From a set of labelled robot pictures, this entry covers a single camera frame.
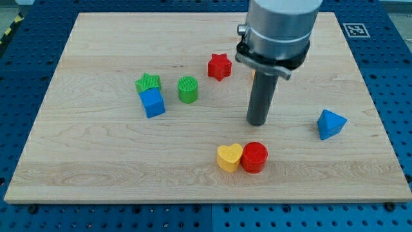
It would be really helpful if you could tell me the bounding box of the red star block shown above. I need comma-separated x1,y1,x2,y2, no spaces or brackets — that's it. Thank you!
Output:
207,53,232,82

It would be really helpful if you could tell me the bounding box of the wooden board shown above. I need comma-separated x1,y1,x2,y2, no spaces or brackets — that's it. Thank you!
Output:
5,12,411,204

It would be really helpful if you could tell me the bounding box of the white fiducial marker tag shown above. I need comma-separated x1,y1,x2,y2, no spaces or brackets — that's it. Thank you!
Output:
343,23,370,38

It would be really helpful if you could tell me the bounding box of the red cylinder block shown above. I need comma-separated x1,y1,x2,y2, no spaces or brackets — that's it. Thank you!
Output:
241,142,268,174

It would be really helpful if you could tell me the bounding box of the yellow heart block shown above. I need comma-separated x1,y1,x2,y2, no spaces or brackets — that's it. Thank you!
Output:
216,143,243,173

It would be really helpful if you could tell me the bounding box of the green star block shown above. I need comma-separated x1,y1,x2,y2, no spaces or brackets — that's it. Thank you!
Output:
135,73,162,93

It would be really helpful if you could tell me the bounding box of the green cylinder block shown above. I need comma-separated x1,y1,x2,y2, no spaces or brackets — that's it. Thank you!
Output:
177,76,198,104

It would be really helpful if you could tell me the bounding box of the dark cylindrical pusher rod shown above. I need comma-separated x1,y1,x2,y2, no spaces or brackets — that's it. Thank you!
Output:
247,71,278,126

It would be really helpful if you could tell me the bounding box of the blue cube block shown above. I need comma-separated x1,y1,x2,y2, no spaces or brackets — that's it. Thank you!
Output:
139,88,165,118

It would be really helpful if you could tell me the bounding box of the blue triangular prism block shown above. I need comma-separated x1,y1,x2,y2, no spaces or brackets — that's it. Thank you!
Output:
317,109,348,140

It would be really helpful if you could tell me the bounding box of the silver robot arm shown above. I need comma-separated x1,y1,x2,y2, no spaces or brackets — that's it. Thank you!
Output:
235,0,323,80

